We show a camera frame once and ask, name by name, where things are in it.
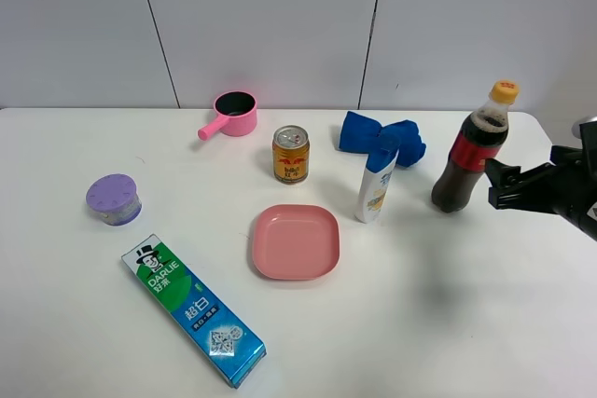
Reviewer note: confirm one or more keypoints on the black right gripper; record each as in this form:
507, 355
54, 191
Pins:
574, 185

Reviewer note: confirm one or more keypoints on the cola bottle yellow cap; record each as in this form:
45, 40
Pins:
480, 138

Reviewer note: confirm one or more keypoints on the white shampoo bottle blue cap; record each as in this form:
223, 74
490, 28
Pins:
376, 177

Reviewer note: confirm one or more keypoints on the blue folded cloth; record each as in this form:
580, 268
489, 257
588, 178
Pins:
361, 134

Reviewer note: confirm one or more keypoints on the gold energy drink can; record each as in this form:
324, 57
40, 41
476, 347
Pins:
290, 153

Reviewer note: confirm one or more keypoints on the pink square plate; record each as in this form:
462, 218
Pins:
295, 242

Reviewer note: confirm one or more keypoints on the pink toy saucepan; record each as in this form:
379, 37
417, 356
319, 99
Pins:
235, 115

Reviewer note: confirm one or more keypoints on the green blue toothpaste box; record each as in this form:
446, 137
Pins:
231, 347

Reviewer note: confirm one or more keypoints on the purple lidded round container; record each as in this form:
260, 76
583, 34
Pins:
114, 199

